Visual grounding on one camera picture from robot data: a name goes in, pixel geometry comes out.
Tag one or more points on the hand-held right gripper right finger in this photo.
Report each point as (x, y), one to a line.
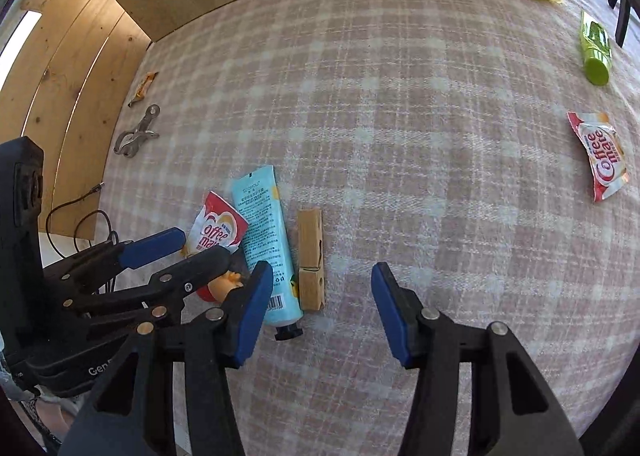
(392, 316)

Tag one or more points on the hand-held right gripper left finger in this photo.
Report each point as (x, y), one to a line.
(252, 316)

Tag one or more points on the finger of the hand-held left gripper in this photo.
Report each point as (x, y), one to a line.
(200, 263)
(150, 247)

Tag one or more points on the small red orange toy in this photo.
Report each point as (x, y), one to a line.
(227, 281)

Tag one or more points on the red white creamer packet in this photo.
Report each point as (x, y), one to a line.
(215, 226)
(600, 156)

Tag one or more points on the cyan tube black cap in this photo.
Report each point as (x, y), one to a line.
(262, 236)

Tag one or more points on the wooden clothespin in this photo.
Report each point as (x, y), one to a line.
(311, 256)

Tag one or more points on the green tube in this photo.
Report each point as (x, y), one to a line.
(596, 66)

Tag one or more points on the pink plaid tablecloth desktop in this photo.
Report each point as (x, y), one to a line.
(425, 161)

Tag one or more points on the person's left hand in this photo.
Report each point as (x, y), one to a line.
(57, 418)

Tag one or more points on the silver metal carabiner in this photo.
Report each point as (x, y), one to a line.
(142, 125)

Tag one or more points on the small orange sachet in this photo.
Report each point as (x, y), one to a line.
(145, 86)

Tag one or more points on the pine wood slat panel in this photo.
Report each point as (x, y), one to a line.
(75, 86)

